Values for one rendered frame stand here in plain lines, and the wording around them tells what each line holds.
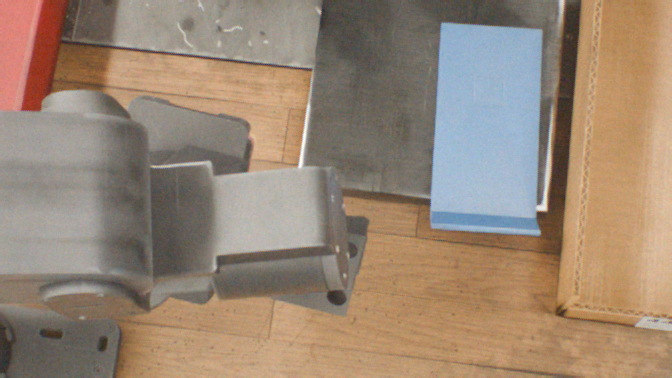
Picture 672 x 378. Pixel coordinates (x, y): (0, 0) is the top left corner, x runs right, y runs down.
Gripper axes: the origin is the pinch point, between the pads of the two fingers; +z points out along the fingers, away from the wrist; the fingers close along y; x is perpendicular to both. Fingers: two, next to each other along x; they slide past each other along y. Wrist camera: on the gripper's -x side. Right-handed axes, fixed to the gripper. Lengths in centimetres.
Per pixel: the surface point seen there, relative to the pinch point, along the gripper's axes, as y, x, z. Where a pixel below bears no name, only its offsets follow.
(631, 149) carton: 5.0, -26.8, 13.5
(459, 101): 5.6, -14.4, 12.3
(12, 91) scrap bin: -1.1, 16.1, 12.3
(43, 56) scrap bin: 2.1, 13.9, 10.6
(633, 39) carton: 12.1, -25.5, 17.5
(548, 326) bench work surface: -6.9, -23.7, 7.6
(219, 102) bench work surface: 1.3, 1.8, 13.5
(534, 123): 5.4, -19.7, 11.9
